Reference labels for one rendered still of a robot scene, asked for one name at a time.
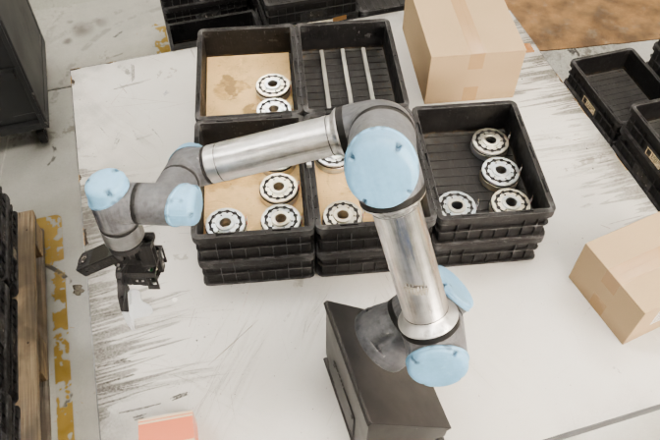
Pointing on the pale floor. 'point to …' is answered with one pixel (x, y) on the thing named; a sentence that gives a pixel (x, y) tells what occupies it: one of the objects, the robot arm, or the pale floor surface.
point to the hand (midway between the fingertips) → (138, 300)
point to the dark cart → (21, 58)
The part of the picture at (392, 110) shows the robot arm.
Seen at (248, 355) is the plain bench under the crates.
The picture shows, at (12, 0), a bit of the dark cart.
